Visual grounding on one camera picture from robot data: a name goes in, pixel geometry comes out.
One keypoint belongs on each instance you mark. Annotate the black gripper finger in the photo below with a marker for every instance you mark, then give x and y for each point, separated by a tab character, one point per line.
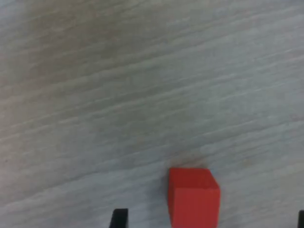
301	219
120	219

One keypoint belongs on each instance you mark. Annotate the red cube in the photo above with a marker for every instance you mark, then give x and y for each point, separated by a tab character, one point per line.
194	204

